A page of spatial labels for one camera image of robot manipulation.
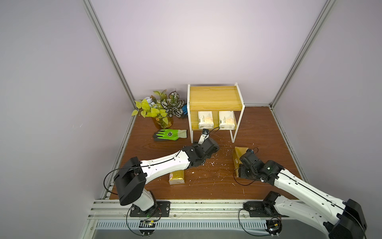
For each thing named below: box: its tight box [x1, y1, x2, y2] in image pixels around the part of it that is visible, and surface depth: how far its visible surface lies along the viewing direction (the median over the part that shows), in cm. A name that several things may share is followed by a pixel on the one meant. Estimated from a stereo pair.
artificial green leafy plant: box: [131, 89, 186, 125], surface depth 91 cm
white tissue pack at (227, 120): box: [218, 110, 237, 130], surface depth 85 cm
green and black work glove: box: [152, 128, 188, 142], surface depth 102 cm
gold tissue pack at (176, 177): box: [168, 169, 186, 186], surface depth 79 cm
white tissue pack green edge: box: [197, 111, 214, 129], surface depth 85 cm
